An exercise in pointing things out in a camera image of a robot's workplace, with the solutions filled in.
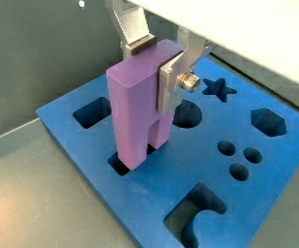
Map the blue shape-sorting board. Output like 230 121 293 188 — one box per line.
37 60 299 248

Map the purple double-square block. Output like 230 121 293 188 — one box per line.
107 40 183 171

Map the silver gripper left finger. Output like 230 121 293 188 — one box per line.
106 0 157 58

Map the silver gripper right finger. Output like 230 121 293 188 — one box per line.
158 26 217 114

